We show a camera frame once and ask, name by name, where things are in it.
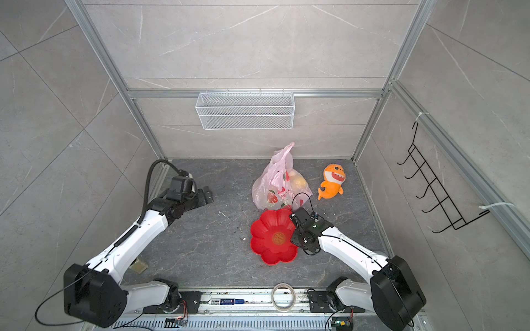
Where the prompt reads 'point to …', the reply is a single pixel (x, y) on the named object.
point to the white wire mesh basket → (243, 111)
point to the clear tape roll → (292, 303)
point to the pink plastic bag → (277, 187)
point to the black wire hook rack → (452, 212)
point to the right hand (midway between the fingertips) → (297, 239)
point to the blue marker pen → (226, 301)
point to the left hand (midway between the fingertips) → (203, 191)
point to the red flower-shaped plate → (271, 236)
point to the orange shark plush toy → (334, 176)
